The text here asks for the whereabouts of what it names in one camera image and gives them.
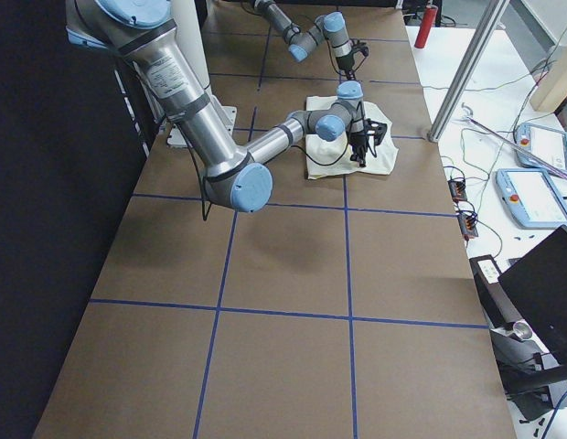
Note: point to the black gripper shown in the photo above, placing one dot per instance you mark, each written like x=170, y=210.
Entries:
x=343, y=61
x=358, y=138

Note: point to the cream long-sleeve printed shirt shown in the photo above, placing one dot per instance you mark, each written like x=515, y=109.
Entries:
x=334, y=158

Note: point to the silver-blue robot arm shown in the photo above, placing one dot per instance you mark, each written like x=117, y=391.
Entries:
x=330, y=29
x=144, y=34

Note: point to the red metal bottle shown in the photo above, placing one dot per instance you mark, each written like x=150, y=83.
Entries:
x=428, y=20

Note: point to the orange black connector box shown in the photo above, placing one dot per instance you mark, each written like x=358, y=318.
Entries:
x=457, y=190

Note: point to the reacher grabber stick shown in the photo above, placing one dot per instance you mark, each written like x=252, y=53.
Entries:
x=469, y=116

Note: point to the near blue teach pendant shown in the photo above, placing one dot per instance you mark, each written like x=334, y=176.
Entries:
x=531, y=198

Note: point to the blue teach pendant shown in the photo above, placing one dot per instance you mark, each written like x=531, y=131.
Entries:
x=531, y=198
x=549, y=145

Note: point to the far blue teach pendant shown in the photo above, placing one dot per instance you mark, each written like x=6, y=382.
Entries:
x=549, y=145

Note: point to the black box white label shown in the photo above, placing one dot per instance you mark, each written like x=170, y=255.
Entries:
x=496, y=303

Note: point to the black laptop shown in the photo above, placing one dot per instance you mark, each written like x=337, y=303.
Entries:
x=537, y=286

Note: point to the steel cup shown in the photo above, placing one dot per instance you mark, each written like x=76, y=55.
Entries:
x=521, y=331

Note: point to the aluminium frame post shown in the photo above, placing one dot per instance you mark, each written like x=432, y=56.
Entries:
x=478, y=43

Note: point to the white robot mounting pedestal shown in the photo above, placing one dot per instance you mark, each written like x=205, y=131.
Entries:
x=189, y=41

